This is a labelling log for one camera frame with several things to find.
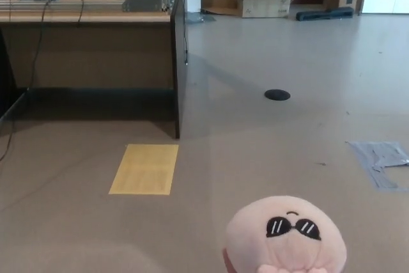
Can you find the grey tape patch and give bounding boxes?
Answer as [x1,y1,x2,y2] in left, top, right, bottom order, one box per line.
[346,140,409,192]

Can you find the short black desk cable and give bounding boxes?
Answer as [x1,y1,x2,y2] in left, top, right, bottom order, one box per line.
[77,0,86,28]

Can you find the wooden desk with dark sides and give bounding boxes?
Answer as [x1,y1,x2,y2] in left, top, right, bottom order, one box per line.
[0,0,188,140]

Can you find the aluminium profile rails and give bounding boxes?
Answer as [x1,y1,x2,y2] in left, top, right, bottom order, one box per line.
[0,0,128,12]

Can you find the person's bare hand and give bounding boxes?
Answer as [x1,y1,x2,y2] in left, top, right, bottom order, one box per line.
[222,249,236,273]

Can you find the clear plastic bag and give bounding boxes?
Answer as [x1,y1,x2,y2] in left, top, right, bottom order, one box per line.
[187,10,217,25]

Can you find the thin black hanging cable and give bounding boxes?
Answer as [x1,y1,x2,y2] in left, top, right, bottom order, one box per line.
[181,0,190,65]

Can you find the long black desk cable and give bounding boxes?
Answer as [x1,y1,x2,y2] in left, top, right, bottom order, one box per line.
[0,0,52,162]

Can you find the black round floor cover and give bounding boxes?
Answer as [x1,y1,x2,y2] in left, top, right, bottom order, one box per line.
[264,88,291,100]

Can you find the flat cardboard sheet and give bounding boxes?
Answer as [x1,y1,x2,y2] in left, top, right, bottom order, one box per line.
[201,0,243,17]

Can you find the long black foam bar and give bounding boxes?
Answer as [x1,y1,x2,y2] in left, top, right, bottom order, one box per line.
[295,6,355,22]

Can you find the yellow paper sheet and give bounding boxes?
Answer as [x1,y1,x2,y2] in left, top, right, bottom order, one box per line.
[108,144,180,195]

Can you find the pink plush dumpling with sunglasses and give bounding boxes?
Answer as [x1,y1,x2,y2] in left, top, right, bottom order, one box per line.
[222,195,348,273]

